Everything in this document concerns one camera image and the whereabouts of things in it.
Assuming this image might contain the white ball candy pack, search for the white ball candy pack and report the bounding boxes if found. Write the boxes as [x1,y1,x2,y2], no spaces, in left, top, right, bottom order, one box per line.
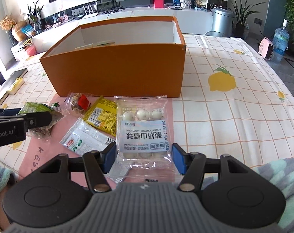
[112,95,174,179]

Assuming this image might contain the silver trash can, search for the silver trash can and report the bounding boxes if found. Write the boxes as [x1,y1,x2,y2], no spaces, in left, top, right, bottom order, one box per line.
[212,8,235,37]

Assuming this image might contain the dried yellow flowers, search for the dried yellow flowers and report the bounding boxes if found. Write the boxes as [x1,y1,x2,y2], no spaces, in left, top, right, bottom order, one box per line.
[0,14,16,32]

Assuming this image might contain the gold vase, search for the gold vase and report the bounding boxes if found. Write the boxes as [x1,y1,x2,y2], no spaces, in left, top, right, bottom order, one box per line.
[12,21,27,42]

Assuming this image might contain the glass vase plant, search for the glass vase plant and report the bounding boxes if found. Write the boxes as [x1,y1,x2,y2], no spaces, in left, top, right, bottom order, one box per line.
[22,0,43,34]

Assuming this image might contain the pink small heater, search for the pink small heater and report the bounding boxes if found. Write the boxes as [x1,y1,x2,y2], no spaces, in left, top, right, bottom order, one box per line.
[258,37,274,60]

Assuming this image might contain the blue water bottle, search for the blue water bottle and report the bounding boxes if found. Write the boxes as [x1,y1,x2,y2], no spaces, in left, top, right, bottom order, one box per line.
[271,19,290,63]

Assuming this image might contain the orange cardboard box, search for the orange cardboard box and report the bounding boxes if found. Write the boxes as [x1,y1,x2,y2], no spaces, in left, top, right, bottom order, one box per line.
[40,22,186,98]

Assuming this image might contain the white wifi router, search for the white wifi router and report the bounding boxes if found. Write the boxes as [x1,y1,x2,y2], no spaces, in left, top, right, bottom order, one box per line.
[82,2,99,19]

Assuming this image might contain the yellow snack packet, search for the yellow snack packet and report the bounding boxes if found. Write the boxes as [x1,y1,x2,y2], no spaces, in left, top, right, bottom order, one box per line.
[83,96,117,137]

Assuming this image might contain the grey triangular snack packet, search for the grey triangular snack packet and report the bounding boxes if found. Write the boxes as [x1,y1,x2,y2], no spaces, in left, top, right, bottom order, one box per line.
[27,125,53,141]

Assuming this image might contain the clear red pastry packet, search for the clear red pastry packet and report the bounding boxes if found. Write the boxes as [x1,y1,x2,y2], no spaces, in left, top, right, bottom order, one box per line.
[64,92,92,118]

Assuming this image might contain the yellow tissue pack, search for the yellow tissue pack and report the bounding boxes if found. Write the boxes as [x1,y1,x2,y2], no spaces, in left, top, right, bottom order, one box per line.
[7,77,24,95]

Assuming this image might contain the green snack packet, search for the green snack packet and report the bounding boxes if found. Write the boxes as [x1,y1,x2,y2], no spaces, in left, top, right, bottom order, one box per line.
[18,102,64,127]

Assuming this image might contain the red box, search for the red box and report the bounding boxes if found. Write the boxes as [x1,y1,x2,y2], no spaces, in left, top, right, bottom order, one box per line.
[153,0,164,9]

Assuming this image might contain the pink table mat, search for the pink table mat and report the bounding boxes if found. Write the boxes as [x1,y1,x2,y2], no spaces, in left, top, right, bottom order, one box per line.
[19,96,179,185]

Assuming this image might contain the white clear snack packet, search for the white clear snack packet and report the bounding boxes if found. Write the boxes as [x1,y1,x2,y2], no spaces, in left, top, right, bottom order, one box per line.
[60,118,129,183]

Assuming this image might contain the pink storage box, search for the pink storage box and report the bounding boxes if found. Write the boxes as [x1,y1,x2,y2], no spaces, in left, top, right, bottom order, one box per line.
[24,45,37,57]

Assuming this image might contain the potted green plant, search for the potted green plant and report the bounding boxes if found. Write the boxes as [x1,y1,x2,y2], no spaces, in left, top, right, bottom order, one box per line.
[228,0,264,38]

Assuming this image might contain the lemon print tablecloth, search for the lemon print tablecloth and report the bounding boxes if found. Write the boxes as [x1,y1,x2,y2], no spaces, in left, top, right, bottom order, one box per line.
[0,34,294,175]

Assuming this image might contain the white tv console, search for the white tv console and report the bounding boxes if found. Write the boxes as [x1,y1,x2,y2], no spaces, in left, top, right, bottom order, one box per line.
[10,4,216,61]

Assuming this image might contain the small green candy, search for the small green candy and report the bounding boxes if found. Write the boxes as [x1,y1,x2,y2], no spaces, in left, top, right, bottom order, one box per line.
[51,102,61,110]

